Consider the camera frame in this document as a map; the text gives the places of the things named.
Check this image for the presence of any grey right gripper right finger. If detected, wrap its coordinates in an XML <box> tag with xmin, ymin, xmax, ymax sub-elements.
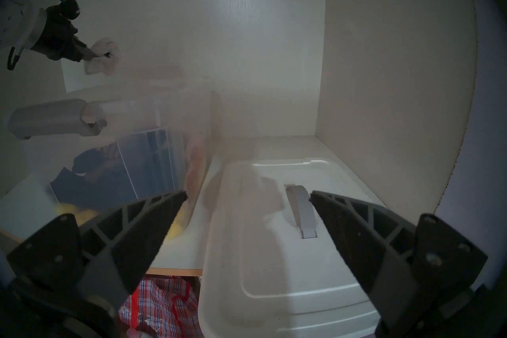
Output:
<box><xmin>310</xmin><ymin>191</ymin><xmax>488</xmax><ymax>320</ymax></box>

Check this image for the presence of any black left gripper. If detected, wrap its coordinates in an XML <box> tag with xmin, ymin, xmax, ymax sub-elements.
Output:
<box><xmin>31</xmin><ymin>10</ymin><xmax>97</xmax><ymax>61</ymax></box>

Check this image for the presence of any red plaid bag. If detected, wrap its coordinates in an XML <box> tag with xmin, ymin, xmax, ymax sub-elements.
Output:
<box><xmin>119</xmin><ymin>277</ymin><xmax>202</xmax><ymax>338</ymax></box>

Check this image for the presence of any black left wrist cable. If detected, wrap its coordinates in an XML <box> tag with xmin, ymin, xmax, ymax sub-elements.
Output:
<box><xmin>7</xmin><ymin>0</ymin><xmax>66</xmax><ymax>70</ymax></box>

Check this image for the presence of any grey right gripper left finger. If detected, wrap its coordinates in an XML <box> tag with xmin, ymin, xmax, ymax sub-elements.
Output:
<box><xmin>7</xmin><ymin>191</ymin><xmax>189</xmax><ymax>306</ymax></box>

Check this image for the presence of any white sock pair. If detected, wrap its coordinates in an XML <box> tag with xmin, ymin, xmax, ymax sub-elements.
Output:
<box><xmin>85</xmin><ymin>37</ymin><xmax>119</xmax><ymax>75</ymax></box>

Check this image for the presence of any white wardrobe cabinet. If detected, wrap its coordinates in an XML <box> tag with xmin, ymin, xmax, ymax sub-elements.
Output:
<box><xmin>0</xmin><ymin>0</ymin><xmax>480</xmax><ymax>276</ymax></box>

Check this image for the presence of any clear plastic storage bin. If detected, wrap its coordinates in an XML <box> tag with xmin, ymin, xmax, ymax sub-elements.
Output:
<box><xmin>51</xmin><ymin>143</ymin><xmax>179</xmax><ymax>211</ymax></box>
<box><xmin>8</xmin><ymin>68</ymin><xmax>222</xmax><ymax>241</ymax></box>

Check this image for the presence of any white bin lid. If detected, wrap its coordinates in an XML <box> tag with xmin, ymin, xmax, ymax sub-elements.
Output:
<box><xmin>198</xmin><ymin>158</ymin><xmax>391</xmax><ymax>338</ymax></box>

